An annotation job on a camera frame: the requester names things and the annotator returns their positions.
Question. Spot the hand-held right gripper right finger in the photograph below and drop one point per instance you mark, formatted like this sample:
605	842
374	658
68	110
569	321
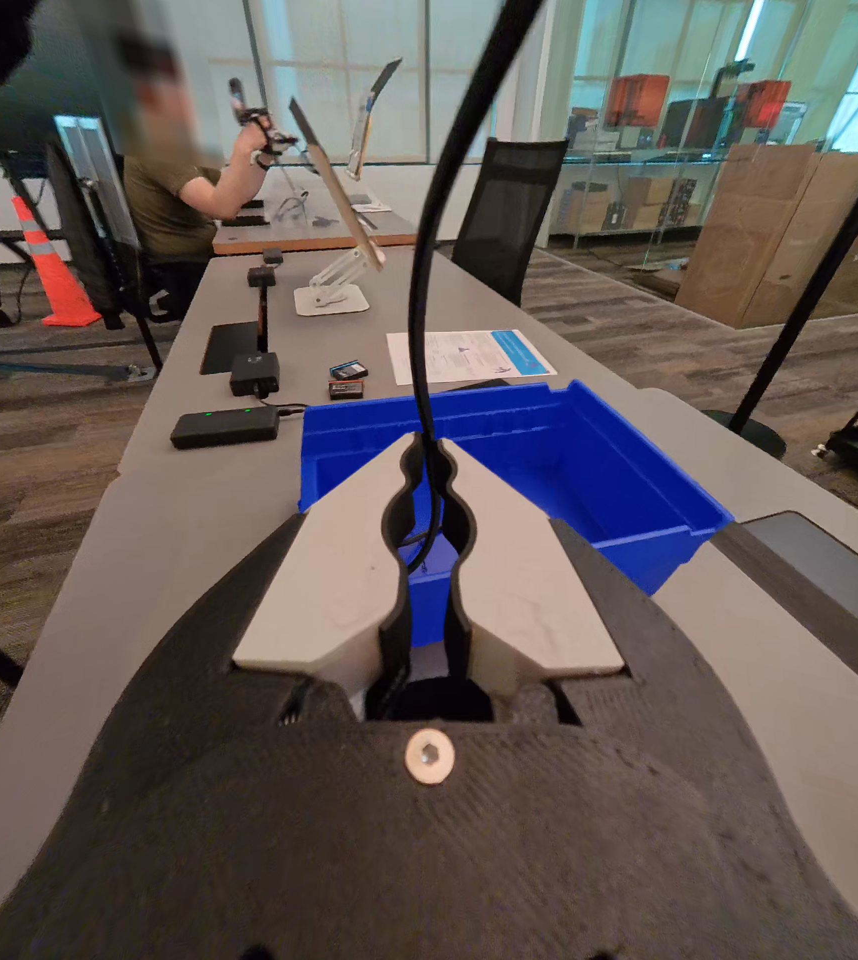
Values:
541	600

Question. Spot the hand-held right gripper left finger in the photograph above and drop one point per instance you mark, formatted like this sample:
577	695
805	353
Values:
317	600

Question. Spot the blue plastic bin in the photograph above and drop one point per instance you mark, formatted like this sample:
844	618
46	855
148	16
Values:
609	480

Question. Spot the black flat rectangular device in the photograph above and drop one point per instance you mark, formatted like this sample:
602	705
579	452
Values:
224	428

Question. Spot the small dark device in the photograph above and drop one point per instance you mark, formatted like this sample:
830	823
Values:
348	371

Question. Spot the black device on stand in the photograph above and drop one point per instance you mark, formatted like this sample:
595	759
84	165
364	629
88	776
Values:
257	368

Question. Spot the printed paper sheet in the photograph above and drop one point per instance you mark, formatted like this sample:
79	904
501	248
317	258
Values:
466	357

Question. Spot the black flat pad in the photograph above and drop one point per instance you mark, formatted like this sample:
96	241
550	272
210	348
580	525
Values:
228	348

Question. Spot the black office chair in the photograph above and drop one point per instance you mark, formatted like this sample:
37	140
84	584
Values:
507	210

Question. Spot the orange traffic cone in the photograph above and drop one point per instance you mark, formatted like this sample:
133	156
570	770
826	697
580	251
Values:
51	278

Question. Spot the black round-top pole stand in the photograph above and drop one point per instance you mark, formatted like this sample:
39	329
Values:
819	285

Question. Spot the large cardboard box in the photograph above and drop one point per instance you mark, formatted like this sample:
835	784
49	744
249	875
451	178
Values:
774	233

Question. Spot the large black monitor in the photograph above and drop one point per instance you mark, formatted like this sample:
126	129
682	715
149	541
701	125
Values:
84	195

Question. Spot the orange 3D printer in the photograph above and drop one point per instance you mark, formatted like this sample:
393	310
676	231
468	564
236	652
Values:
639	102
763	102

